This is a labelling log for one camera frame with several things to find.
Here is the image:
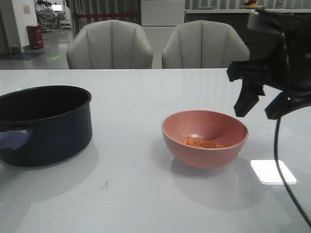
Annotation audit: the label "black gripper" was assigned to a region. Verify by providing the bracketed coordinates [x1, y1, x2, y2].
[227, 9, 311, 120]

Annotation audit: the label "pink plastic bowl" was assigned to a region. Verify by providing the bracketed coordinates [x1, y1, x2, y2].
[161, 110, 248, 168]

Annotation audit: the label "orange ham slices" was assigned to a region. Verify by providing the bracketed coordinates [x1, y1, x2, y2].
[183, 136, 229, 149]

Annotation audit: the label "dark blue cooking pot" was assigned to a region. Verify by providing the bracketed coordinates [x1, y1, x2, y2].
[0, 85, 92, 167]

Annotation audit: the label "right grey upholstered chair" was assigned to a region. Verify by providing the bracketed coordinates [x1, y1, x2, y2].
[162, 20, 250, 69]

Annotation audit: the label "grey upholstered chair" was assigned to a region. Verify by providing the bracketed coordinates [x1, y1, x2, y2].
[67, 20, 153, 69]
[162, 20, 250, 69]

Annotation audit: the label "fruit bowl on counter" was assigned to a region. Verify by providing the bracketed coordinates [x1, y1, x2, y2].
[242, 0, 263, 9]

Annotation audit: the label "white cabinet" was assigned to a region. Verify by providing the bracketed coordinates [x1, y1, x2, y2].
[140, 0, 185, 69]

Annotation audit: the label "left grey upholstered chair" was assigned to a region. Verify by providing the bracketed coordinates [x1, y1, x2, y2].
[67, 20, 153, 69]

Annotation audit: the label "grey curtain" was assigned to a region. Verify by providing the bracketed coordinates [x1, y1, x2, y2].
[66, 0, 141, 36]

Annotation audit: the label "red trash bin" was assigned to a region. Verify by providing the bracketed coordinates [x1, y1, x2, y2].
[26, 25, 44, 50]

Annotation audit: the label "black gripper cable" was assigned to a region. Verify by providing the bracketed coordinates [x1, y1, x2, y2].
[274, 31, 311, 228]

